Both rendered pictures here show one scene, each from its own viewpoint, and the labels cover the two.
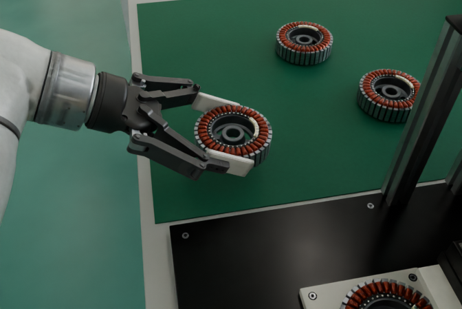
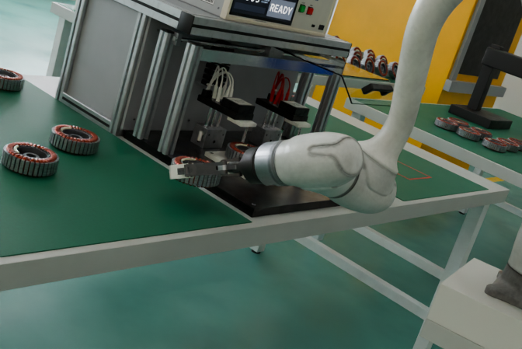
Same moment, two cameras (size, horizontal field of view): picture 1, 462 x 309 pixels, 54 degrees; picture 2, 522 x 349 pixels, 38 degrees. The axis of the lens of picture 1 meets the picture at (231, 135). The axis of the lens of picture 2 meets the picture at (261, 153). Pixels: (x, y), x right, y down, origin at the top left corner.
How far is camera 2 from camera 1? 188 cm
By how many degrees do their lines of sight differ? 106
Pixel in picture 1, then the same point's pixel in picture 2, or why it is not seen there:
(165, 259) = (265, 218)
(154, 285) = (280, 220)
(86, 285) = not seen: outside the picture
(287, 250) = (228, 179)
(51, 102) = not seen: hidden behind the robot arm
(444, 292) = (245, 121)
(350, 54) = not seen: hidden behind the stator
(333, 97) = (84, 162)
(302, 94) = (92, 172)
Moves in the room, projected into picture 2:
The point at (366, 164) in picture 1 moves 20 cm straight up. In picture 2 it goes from (140, 161) to (161, 82)
